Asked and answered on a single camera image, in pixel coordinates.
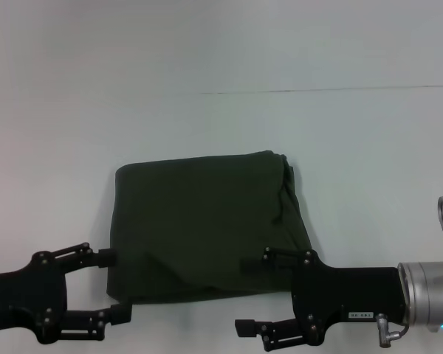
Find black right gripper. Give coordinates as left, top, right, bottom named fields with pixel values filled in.
left=234, top=246, right=410, bottom=352

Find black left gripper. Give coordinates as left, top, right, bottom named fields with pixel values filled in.
left=0, top=241, right=133, bottom=344

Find dark green FREE t-shirt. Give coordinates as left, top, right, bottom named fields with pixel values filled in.
left=106, top=149, right=315, bottom=306

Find right gripper cable with connector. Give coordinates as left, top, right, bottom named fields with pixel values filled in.
left=376, top=313, right=411, bottom=348

